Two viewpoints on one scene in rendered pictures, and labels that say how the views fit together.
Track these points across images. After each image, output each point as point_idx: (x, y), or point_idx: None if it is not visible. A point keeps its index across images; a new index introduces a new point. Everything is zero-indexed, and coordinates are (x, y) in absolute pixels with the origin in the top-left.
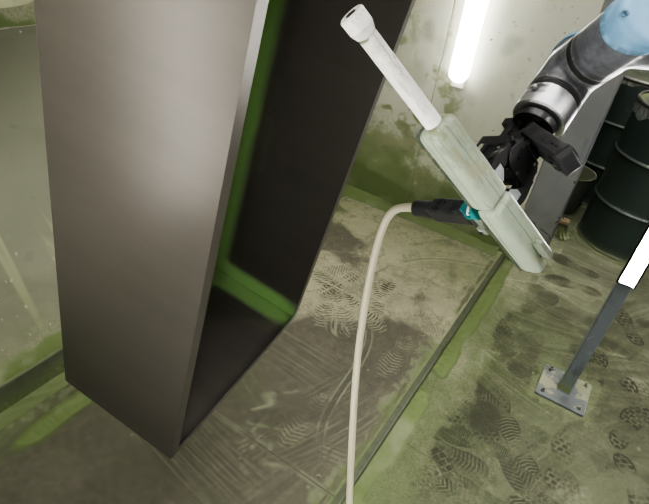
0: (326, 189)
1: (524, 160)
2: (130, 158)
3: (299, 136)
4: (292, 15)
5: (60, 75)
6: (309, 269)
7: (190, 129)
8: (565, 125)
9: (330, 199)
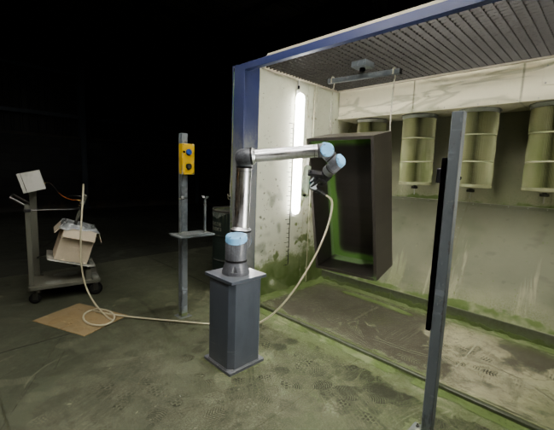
0: (377, 222)
1: (316, 177)
2: None
3: (383, 206)
4: (387, 171)
5: None
6: (376, 256)
7: None
8: (323, 171)
9: (376, 225)
